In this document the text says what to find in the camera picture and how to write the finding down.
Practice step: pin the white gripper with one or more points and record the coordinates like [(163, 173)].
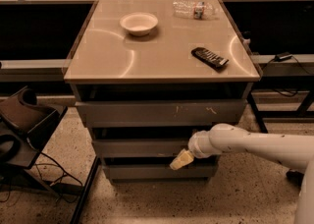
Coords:
[(195, 146)]

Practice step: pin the grey drawer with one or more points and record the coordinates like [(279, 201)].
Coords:
[(154, 172), (109, 114), (139, 148)]

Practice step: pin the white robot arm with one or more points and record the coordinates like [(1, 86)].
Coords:
[(292, 151)]

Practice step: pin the grey top drawer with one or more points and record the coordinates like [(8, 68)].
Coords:
[(109, 114)]

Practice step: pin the grey bottom drawer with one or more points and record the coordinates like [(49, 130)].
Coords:
[(154, 172)]

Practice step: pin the grey drawer cabinet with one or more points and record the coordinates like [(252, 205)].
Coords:
[(110, 64)]

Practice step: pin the black table leg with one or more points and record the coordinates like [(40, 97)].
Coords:
[(256, 113)]

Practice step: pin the black diagonal floor bar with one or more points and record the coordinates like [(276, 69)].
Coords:
[(85, 191)]

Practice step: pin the black snack bar packet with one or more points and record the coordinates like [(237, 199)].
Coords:
[(209, 58)]

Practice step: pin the black shoe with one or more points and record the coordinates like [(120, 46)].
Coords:
[(295, 177)]

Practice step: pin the black power adapter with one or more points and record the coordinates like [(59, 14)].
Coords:
[(282, 57)]

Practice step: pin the white bowl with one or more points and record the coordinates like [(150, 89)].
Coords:
[(138, 24)]

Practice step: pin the clear plastic water bottle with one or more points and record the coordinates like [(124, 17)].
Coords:
[(195, 10)]

